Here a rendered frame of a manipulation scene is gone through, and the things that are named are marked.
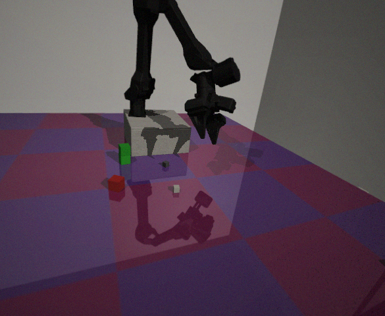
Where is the green block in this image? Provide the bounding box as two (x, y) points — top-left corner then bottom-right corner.
(118, 143), (130, 156)
(118, 153), (130, 165)

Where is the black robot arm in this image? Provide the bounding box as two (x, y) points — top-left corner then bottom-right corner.
(124, 0), (241, 117)

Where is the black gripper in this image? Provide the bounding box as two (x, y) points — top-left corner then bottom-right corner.
(184, 87), (226, 145)

